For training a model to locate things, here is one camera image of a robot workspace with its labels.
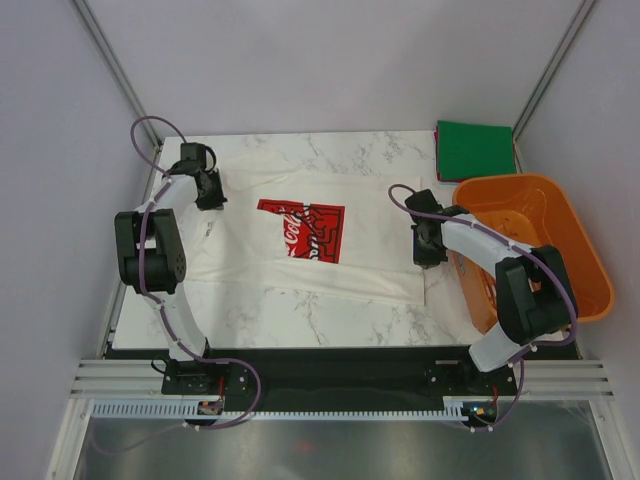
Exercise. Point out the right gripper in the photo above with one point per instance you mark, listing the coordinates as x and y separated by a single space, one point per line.
424 259

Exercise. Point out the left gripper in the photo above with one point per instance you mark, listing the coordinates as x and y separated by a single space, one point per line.
216 203

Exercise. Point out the white coca-cola t-shirt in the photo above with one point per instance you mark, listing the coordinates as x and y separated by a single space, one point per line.
290 228

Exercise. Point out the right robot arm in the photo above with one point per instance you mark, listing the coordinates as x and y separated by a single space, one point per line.
534 301

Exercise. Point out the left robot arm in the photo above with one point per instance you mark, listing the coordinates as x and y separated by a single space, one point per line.
151 257

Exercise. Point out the folded green t-shirt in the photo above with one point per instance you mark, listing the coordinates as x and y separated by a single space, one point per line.
473 150

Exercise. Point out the orange plastic basket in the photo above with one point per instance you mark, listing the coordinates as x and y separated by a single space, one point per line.
533 209

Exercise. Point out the folded red t-shirt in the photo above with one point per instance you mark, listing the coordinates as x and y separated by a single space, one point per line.
437 153

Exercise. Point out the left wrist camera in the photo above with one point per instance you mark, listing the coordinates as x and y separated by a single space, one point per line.
200 154

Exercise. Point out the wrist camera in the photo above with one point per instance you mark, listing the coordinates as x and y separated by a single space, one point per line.
422 201
200 154

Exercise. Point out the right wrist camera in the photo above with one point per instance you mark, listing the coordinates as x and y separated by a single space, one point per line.
422 201

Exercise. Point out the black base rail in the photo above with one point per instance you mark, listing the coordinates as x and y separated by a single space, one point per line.
343 379

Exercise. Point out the left aluminium frame post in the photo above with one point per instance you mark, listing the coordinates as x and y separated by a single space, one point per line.
99 39

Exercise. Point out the aluminium frame post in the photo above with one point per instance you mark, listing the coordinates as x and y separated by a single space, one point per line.
569 37
99 39

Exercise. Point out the white slotted cable duct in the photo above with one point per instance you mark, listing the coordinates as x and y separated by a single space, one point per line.
195 410

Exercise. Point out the right aluminium frame post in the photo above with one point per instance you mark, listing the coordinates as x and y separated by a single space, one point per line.
569 37

